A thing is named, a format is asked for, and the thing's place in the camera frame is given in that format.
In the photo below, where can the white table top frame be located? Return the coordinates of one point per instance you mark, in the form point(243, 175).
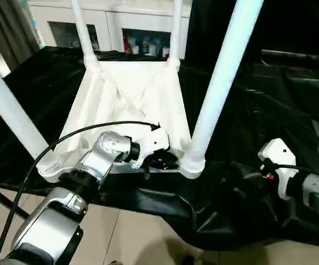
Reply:
point(132, 94)

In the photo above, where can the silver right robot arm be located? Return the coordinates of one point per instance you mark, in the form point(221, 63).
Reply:
point(314, 199)

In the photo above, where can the grey curtain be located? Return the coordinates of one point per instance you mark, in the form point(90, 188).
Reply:
point(10, 27)

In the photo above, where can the black work mat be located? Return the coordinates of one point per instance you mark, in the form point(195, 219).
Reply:
point(242, 221)

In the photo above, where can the black metal rail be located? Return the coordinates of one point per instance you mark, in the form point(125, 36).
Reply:
point(297, 55)

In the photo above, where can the white glass-door cabinet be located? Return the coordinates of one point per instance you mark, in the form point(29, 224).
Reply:
point(126, 19)

